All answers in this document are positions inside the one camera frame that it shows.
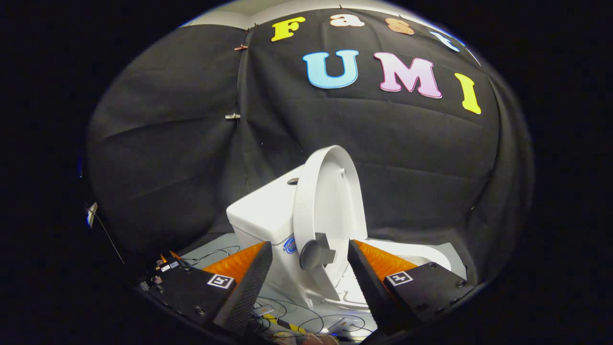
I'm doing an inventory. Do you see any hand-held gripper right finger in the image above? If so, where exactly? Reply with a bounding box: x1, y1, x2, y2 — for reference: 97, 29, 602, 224
347, 239, 476, 335

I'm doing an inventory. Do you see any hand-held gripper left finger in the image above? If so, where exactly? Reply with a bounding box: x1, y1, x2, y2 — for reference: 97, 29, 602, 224
139, 241, 274, 336

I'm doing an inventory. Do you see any white toilet lid with knob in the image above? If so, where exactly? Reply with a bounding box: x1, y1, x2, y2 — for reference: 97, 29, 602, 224
293, 145, 368, 303

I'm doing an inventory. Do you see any white ceramic toilet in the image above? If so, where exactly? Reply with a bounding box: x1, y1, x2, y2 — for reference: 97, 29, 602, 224
226, 165, 468, 313

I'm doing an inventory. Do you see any small white adapter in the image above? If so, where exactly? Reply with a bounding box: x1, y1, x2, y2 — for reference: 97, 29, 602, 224
328, 317, 357, 334

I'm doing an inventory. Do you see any yellow black striped floor tape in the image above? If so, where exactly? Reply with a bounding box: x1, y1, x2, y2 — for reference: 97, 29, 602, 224
262, 313, 308, 337

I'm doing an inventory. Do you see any black backdrop cloth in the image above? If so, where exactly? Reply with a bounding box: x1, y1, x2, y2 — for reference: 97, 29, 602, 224
85, 7, 534, 284

